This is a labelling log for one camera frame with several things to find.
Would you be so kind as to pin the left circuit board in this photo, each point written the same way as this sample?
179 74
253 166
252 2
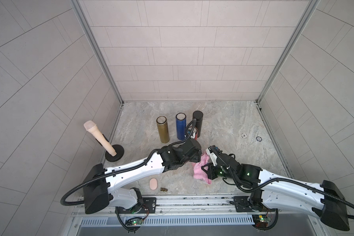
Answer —
134 222

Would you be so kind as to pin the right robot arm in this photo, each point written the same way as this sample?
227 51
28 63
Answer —
268 190

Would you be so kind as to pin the blue thermos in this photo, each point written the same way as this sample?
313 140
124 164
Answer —
180 125

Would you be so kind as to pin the aluminium front rail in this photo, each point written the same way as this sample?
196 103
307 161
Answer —
219 204

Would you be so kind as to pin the black thermos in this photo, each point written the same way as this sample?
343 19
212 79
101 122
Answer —
198 116

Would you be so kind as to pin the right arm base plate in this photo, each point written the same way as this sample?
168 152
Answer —
248 204

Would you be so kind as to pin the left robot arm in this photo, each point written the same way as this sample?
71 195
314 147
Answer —
104 187

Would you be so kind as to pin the circuit board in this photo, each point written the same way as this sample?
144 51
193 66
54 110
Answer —
134 222
261 221

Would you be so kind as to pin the right circuit board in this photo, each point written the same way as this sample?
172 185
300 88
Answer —
261 221

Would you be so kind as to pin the pink cloth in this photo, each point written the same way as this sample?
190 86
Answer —
199 174

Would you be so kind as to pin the beige microphone-shaped holder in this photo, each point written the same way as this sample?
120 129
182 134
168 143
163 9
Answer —
113 153

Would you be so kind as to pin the pink oval soap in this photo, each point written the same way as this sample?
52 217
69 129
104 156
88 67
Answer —
153 184

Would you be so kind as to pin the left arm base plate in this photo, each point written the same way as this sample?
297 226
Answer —
143 206

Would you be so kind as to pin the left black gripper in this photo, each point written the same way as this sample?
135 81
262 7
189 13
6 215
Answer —
197 155

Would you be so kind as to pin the gold thermos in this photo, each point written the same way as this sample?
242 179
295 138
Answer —
162 126

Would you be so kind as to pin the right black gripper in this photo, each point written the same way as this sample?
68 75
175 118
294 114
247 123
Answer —
209 169

